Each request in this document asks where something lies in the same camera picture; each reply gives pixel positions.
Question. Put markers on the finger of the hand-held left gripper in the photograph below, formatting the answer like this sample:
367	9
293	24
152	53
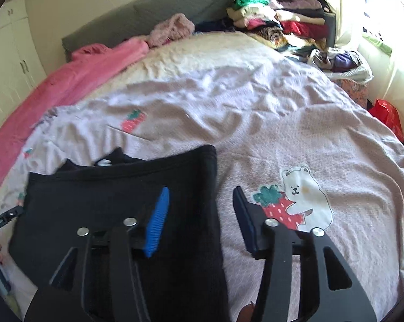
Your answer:
7	217

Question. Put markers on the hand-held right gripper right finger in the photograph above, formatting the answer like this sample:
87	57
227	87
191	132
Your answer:
245	221

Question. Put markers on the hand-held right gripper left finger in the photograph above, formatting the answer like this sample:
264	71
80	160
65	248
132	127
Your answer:
158	221

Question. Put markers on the black sweater with orange patches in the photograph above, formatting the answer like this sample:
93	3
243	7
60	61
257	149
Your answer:
121	187

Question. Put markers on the white bag of clothes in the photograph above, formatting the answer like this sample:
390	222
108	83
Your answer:
342	63

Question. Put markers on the pile of folded clothes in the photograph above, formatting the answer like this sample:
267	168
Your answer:
282	20

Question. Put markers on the strawberry printed lilac blanket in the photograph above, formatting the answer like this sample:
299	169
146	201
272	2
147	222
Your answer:
255	124

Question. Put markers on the pink fleece blanket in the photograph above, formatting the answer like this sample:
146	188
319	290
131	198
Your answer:
54	87

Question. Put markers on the cream wardrobe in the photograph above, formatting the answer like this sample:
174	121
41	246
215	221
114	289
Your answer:
7	57

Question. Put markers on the floral cloth-covered box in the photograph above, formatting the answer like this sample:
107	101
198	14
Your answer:
351	92

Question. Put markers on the beige bed sheet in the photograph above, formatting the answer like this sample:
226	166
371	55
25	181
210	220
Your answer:
195	53

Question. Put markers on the red plastic bag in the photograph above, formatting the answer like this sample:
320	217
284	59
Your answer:
388	115

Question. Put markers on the pink fuzzy garment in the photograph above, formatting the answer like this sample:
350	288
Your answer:
171	30

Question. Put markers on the dark blue garment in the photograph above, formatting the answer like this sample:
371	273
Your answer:
213	26

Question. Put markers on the grey quilted headboard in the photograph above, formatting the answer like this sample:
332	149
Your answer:
128	20

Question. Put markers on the cream curtain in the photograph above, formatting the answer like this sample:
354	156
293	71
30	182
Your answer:
342	6

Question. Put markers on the window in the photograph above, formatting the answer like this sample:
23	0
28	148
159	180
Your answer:
386	3

